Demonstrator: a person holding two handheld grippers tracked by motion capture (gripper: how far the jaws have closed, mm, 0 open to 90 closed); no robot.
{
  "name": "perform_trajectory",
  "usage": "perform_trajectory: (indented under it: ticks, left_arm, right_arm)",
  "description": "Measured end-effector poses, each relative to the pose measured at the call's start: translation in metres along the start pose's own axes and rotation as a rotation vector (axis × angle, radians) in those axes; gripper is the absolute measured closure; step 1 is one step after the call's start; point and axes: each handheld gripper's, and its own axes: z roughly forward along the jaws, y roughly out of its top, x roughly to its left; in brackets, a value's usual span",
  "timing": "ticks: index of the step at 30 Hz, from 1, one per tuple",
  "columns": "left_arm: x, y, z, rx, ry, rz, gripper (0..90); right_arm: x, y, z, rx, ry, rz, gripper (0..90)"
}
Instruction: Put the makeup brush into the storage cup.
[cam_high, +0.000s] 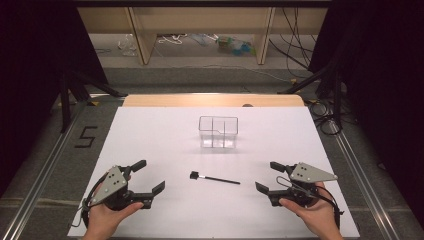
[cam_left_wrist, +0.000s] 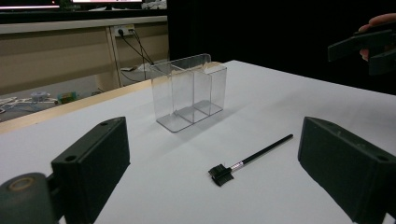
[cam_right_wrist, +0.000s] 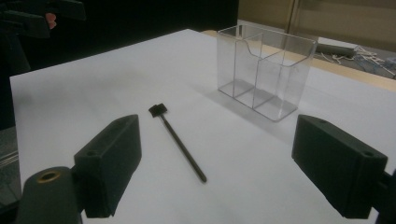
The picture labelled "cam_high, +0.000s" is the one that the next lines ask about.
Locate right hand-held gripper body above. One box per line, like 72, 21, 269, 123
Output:
267, 162, 338, 208

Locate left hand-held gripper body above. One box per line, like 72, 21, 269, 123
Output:
89, 165, 155, 212

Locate black makeup brush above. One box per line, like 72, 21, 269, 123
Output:
189, 170, 242, 186

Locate clear plastic organizer box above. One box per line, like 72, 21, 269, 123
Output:
198, 115, 240, 150

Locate person's right hand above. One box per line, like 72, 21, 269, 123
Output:
279, 181, 345, 240

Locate person's left hand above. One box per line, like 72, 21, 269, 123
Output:
81, 182, 145, 240

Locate white table mat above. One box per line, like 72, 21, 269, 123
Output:
67, 106, 361, 239

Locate wooden table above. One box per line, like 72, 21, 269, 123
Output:
122, 93, 305, 108

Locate black stand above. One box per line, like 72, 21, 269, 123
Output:
277, 63, 345, 130
59, 69, 128, 134

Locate clear plastic bag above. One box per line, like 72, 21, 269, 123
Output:
116, 33, 139, 57

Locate colourful plastic bag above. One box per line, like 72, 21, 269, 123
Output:
215, 35, 257, 57

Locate black curtain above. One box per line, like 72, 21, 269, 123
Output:
308, 0, 424, 221
0, 0, 109, 198

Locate wooden shelf unit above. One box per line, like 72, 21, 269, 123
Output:
76, 6, 329, 66

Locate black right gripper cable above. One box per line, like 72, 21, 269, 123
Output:
275, 175, 345, 231

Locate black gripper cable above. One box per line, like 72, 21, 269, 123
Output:
68, 173, 113, 231
275, 175, 345, 231

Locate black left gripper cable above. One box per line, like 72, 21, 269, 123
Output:
68, 173, 113, 231

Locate metal floor rail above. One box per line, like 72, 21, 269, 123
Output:
328, 119, 403, 240
0, 99, 93, 240

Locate coiled black cable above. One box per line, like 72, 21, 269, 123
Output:
307, 99, 345, 137

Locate black hanging cables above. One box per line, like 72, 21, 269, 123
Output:
268, 6, 318, 80

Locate white cord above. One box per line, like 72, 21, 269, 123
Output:
156, 33, 189, 46

